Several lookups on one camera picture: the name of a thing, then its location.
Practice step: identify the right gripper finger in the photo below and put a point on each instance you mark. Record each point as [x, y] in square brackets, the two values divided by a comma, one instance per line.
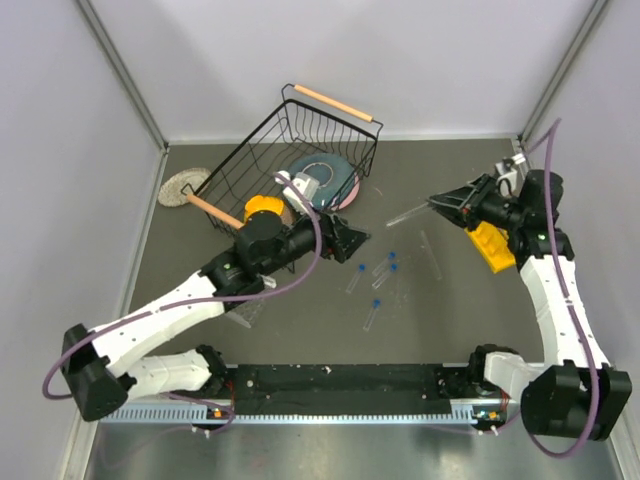
[458, 196]
[453, 214]

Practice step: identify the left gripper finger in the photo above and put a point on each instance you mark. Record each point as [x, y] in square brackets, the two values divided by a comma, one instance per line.
[342, 250]
[347, 237]

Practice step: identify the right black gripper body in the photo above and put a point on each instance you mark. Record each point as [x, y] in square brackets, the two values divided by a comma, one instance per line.
[490, 206]

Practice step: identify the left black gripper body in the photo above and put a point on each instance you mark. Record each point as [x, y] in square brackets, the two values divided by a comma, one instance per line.
[299, 239]

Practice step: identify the glass test tube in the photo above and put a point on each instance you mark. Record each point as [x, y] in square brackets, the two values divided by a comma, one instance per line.
[431, 256]
[414, 212]

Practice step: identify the yellow test tube rack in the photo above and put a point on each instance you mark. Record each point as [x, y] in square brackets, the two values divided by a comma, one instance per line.
[492, 244]

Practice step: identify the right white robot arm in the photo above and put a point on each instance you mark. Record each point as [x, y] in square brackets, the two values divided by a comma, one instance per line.
[576, 390]

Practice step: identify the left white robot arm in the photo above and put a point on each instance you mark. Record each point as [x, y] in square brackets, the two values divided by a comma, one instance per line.
[112, 364]

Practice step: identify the pink plate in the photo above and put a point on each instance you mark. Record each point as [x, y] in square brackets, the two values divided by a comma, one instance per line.
[344, 198]

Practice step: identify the yellow and brown bowl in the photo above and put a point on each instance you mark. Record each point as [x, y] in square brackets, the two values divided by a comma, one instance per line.
[260, 203]

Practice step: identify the blue ceramic plate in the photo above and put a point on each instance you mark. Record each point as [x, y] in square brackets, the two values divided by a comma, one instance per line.
[333, 172]

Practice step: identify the clear acrylic tube rack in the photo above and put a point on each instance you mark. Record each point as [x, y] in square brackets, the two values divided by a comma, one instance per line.
[246, 313]

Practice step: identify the woven round coaster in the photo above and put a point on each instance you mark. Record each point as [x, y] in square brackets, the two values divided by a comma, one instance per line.
[174, 191]

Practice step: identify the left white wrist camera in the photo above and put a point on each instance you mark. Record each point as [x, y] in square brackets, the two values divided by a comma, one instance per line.
[298, 190]

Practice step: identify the black wire basket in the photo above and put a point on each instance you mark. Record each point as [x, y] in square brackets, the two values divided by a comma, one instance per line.
[323, 146]

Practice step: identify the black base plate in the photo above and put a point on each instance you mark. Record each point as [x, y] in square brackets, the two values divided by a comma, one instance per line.
[333, 389]

